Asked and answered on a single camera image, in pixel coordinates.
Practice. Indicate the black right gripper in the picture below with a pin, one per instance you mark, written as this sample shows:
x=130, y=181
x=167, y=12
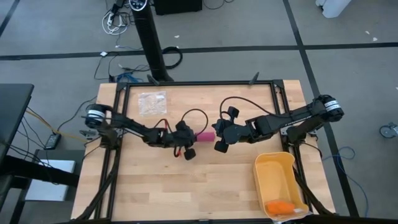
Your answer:
x=234, y=132

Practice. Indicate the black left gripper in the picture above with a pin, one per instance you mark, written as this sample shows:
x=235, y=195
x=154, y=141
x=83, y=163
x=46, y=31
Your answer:
x=182, y=138

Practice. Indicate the pink bandage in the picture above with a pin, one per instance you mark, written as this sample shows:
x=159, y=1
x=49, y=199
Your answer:
x=206, y=137

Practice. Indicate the clear plastic bag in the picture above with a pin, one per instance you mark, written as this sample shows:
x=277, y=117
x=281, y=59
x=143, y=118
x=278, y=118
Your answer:
x=152, y=104

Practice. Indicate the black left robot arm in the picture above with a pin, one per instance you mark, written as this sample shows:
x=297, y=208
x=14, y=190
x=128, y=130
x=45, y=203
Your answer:
x=133, y=126

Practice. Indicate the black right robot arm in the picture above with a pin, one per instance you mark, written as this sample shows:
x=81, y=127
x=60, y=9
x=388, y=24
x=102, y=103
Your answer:
x=280, y=119

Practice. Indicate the orange bandage roll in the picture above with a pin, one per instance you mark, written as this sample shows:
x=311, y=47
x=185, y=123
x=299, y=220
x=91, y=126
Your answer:
x=280, y=208

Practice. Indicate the yellow plastic bin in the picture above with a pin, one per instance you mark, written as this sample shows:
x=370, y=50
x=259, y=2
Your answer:
x=276, y=177

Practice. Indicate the black tower fan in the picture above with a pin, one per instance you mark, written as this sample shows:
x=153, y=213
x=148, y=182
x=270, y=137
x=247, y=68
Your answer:
x=150, y=37

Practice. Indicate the grey white cabinet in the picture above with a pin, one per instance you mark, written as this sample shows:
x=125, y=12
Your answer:
x=56, y=165

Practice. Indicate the black power adapter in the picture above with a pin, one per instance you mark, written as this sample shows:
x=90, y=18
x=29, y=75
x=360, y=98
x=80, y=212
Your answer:
x=53, y=141

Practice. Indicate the black box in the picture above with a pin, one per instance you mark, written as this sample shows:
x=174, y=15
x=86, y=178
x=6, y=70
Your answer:
x=177, y=6

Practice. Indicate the white plastic object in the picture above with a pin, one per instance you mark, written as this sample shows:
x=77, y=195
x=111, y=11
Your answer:
x=334, y=7

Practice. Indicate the grey caster wheel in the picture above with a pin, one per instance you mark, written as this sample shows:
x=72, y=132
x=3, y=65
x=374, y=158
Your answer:
x=387, y=131

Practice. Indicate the black desk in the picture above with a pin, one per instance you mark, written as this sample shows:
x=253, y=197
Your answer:
x=14, y=105

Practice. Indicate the black aluminium table frame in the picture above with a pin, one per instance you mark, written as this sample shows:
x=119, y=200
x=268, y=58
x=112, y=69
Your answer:
x=202, y=83

